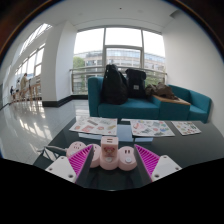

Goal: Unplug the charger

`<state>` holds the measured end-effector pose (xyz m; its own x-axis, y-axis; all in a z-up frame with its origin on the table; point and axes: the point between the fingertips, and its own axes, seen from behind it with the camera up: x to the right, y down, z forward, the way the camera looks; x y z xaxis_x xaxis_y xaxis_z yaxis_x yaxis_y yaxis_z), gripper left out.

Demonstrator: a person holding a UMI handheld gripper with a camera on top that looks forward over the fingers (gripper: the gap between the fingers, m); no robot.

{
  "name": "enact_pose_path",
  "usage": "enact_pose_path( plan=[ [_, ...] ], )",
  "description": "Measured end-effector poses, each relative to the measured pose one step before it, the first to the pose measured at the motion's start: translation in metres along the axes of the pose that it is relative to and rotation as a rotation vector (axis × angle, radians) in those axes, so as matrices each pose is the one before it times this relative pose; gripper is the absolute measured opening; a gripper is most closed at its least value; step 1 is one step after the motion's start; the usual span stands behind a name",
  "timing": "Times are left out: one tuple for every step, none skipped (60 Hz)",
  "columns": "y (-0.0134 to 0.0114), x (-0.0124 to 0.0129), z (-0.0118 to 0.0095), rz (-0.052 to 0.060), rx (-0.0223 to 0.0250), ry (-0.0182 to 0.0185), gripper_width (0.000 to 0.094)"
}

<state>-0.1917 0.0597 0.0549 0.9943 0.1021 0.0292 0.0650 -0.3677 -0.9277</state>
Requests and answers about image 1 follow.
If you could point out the pink power strip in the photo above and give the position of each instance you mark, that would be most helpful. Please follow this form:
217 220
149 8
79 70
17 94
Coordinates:
128 160

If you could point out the teal armchair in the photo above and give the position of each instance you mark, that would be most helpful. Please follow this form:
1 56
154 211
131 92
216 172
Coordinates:
198 103

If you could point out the teal sofa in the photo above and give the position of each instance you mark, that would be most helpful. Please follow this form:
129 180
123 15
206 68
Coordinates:
133 108

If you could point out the pink charger block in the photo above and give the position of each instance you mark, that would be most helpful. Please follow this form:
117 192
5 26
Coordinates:
109 150

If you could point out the large black backpack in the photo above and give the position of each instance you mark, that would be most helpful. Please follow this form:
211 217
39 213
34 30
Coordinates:
113 86

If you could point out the sticker sheet with brown items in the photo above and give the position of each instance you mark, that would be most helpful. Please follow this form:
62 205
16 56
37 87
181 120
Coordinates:
95 125

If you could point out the wooden stools group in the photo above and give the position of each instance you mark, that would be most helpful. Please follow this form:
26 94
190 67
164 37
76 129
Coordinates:
35 90

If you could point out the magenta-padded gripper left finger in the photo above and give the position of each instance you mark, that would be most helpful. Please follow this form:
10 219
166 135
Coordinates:
60 168

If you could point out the person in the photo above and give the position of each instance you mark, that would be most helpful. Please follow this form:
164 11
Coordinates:
12 91
24 85

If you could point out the black backpack with label patch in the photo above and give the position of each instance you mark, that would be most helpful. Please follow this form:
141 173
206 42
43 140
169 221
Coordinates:
136 83

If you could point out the metal window railing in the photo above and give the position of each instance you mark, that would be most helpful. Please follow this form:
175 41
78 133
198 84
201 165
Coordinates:
85 69

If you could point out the sticker sheet with green items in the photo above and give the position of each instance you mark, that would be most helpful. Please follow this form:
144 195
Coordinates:
186 128

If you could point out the sticker sheet with round items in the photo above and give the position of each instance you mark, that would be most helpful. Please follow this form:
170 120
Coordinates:
151 128

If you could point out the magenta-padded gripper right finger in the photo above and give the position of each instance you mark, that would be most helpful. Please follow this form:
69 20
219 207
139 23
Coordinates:
166 168

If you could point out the wood-topped teal side table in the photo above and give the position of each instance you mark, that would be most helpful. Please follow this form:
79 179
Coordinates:
173 108

